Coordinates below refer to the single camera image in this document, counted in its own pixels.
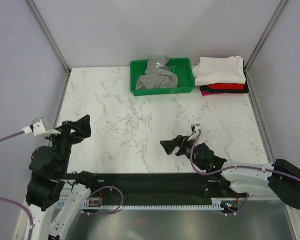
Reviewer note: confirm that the pink folded t-shirt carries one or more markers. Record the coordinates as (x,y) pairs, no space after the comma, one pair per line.
(205,93)

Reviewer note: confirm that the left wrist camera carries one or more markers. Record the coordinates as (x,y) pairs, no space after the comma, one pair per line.
(41,128)

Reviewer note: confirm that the red folded t-shirt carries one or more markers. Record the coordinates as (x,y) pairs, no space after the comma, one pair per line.
(227,86)

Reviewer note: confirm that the grey t-shirt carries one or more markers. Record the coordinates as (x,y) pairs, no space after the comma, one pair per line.
(157,75)

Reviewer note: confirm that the aluminium frame post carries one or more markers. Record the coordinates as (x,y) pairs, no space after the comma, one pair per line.
(273,20)
(44,27)

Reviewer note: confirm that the black folded t-shirt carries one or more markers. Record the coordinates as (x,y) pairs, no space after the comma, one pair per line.
(218,92)

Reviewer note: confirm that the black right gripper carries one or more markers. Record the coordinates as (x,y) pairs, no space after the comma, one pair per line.
(169,146)

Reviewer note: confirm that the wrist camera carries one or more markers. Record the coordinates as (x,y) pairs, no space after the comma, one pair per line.
(41,128)
(196,129)

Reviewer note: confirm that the green plastic tray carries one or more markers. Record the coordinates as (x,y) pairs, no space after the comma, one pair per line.
(180,66)

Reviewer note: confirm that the right aluminium frame post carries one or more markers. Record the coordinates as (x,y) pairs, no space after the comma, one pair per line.
(273,20)

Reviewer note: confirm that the white folded t-shirt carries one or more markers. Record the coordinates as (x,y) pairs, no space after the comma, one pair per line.
(212,70)

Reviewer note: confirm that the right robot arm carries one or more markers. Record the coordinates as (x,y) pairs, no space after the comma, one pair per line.
(280,179)

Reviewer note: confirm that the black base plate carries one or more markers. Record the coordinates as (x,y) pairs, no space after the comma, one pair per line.
(164,189)

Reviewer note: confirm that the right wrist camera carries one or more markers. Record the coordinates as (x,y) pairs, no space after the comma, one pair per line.
(196,129)

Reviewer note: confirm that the white slotted cable duct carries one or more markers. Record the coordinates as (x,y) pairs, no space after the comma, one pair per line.
(216,205)

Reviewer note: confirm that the left aluminium frame post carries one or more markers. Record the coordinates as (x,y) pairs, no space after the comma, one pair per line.
(44,27)

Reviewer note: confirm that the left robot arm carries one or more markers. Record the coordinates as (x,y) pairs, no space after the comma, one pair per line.
(49,167)

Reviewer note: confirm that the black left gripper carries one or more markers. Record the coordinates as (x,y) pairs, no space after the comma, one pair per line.
(83,125)

